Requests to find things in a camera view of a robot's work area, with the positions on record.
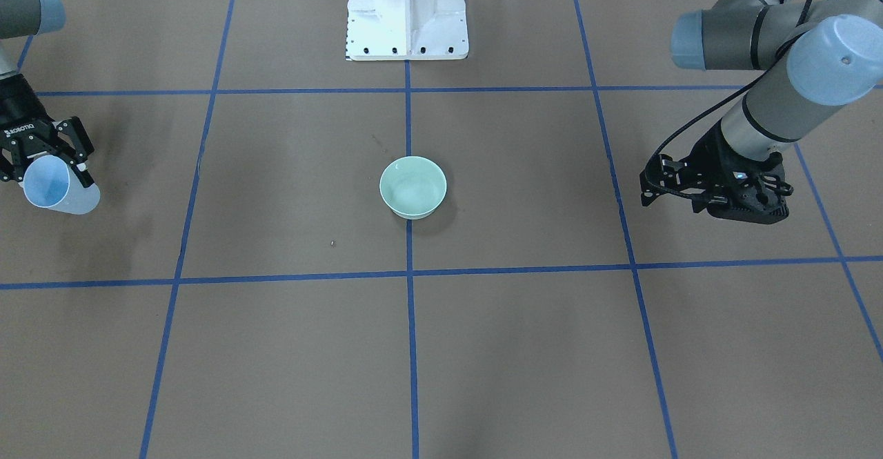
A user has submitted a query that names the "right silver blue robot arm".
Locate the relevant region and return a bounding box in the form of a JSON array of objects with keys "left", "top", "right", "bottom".
[{"left": 1, "top": 0, "right": 95, "bottom": 188}]

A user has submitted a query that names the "mint green bowl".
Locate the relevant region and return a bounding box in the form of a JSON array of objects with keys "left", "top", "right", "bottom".
[{"left": 379, "top": 156, "right": 448, "bottom": 220}]

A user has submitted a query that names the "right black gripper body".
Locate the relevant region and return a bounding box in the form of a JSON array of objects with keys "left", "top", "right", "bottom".
[{"left": 1, "top": 73, "right": 59, "bottom": 170}]

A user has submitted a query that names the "white central pillar mount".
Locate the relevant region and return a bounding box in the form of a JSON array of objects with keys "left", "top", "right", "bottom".
[{"left": 345, "top": 0, "right": 470, "bottom": 61}]

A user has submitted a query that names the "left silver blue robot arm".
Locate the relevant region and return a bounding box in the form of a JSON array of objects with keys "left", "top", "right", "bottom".
[{"left": 640, "top": 0, "right": 882, "bottom": 225}]

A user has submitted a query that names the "light blue plastic cup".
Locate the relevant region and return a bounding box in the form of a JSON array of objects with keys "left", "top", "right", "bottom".
[{"left": 22, "top": 155, "right": 101, "bottom": 215}]

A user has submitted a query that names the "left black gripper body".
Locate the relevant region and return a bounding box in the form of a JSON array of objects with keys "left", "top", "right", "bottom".
[{"left": 690, "top": 128, "right": 793, "bottom": 225}]

